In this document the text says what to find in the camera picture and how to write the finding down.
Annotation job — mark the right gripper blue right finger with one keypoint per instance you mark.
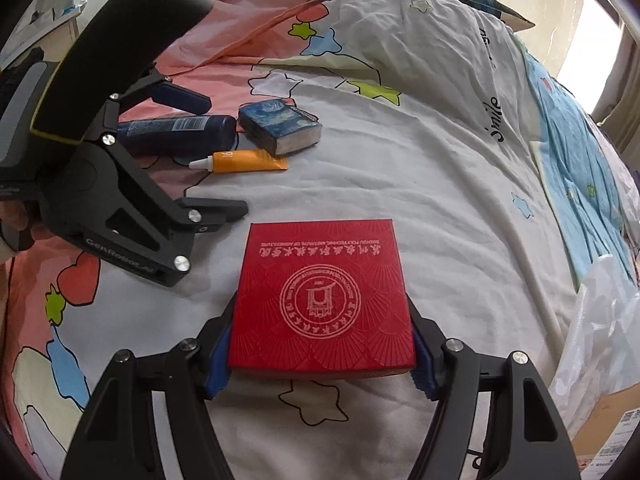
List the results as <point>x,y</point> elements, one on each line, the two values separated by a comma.
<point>429,375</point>

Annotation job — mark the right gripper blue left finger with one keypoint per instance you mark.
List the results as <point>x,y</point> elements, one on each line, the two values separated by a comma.
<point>213,372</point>

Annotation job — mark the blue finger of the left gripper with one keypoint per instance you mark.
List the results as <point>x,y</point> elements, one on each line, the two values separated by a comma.
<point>206,215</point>
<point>184,99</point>

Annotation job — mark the orange sunscreen tube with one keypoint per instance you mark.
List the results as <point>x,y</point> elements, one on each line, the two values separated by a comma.
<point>232,162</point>

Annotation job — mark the red square gift box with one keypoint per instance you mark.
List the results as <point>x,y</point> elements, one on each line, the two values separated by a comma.
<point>321,300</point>

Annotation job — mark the dark blue bottle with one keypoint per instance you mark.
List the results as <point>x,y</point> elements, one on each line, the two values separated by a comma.
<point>186,136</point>

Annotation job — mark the blue tissue pack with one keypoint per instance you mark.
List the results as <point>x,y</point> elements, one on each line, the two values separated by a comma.
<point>278,127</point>

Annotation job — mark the white dressing table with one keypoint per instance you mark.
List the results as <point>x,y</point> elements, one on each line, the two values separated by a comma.
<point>50,25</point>

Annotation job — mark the white plastic bag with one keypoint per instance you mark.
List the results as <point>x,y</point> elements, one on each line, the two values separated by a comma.
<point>601,351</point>

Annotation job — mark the brown cardboard box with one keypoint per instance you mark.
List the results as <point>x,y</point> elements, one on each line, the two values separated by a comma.
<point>606,431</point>

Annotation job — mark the light blue quilt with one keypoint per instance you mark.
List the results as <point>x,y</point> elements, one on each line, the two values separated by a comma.
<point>589,188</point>

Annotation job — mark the cartoon star bed sheet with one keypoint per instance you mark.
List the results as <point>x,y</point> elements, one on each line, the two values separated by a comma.
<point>427,120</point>

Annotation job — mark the dark cartoon pillow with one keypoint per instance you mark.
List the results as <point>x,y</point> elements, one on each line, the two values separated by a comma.
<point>499,10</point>

